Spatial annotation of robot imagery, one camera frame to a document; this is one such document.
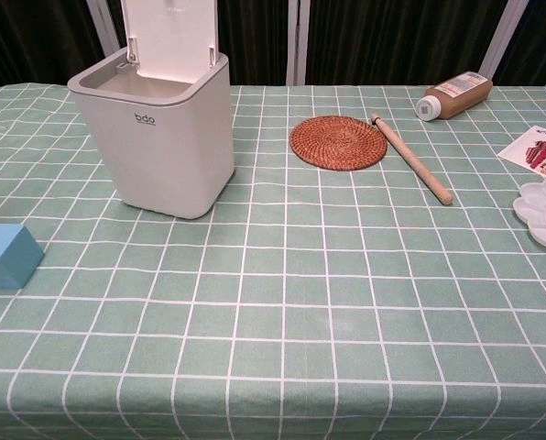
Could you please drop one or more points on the wooden rolling pin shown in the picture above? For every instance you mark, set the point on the wooden rolling pin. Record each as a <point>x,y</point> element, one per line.
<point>410,158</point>

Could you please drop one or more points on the white flower-shaped paint palette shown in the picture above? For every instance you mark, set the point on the white flower-shaped paint palette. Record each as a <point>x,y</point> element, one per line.
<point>545,208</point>

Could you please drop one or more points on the white card with red print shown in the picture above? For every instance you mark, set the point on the white card with red print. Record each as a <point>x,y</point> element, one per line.
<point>541,151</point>

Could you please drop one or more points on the round woven rattan coaster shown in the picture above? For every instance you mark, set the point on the round woven rattan coaster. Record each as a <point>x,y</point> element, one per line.
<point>338,142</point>

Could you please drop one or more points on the white screen frame post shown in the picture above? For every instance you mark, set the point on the white screen frame post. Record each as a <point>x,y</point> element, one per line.
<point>297,41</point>
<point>499,41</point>
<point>108,27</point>

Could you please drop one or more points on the brown bottle with white cap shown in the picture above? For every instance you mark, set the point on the brown bottle with white cap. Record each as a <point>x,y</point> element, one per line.
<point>461,98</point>

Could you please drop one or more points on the white plastic trash bin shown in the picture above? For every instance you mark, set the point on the white plastic trash bin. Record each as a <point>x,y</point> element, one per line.
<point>163,151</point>

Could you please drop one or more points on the dark green curtain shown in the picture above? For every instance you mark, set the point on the dark green curtain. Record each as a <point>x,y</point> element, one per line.
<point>392,41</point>

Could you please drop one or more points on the blue sponge block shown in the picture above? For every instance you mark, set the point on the blue sponge block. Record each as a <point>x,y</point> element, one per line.
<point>3,256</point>

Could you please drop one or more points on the green checkered tablecloth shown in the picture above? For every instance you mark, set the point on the green checkered tablecloth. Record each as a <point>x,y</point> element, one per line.
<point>273,298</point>

